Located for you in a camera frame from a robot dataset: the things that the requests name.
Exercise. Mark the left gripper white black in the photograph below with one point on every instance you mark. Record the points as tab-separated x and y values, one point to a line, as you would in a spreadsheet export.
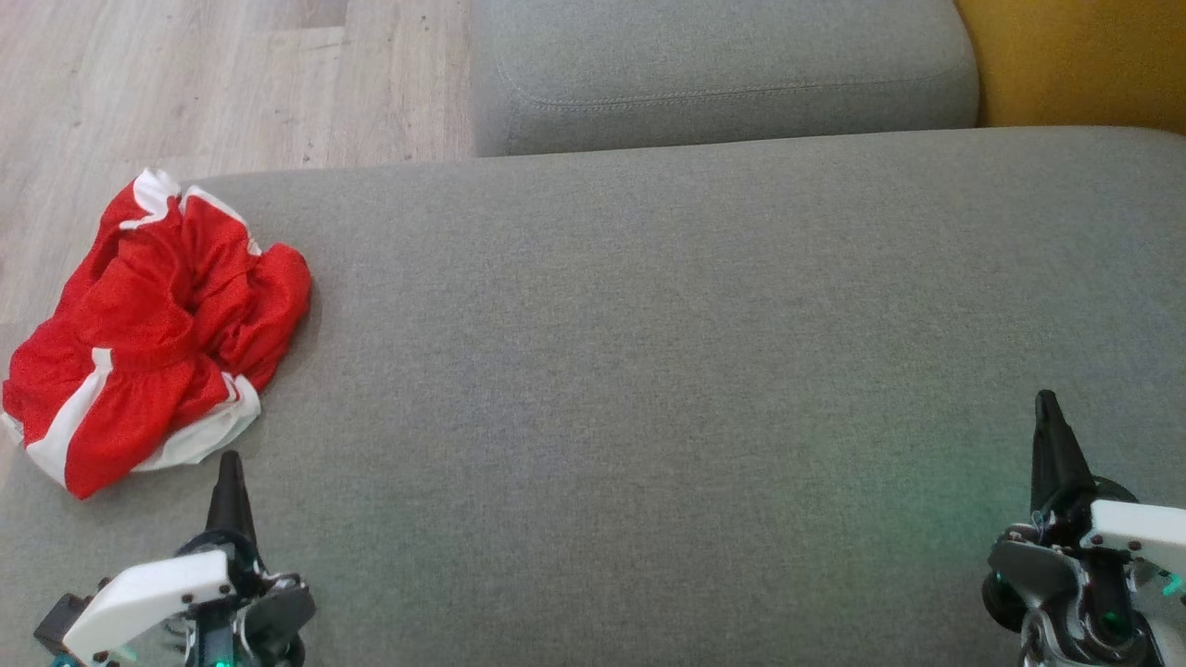
148	593

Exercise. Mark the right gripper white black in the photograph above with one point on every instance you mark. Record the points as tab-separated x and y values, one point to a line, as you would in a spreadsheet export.
1130	533

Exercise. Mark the grey sofa seat cushion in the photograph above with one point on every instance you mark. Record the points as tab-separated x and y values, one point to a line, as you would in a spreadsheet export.
649	389

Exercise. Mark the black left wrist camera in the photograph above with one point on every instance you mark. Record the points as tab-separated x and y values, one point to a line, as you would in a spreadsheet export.
60	622

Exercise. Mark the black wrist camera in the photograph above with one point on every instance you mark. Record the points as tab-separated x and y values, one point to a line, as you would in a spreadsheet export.
1001	602
60	622

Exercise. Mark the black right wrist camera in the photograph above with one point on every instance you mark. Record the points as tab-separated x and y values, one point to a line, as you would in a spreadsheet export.
1001	602

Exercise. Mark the grey sofa back cushion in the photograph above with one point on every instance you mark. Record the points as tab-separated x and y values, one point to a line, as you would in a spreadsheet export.
723	74

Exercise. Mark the mustard yellow panel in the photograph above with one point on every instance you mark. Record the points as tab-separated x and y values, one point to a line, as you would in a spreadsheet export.
1084	56

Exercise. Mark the red white basketball jersey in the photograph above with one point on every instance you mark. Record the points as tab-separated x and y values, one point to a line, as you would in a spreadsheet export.
222	269

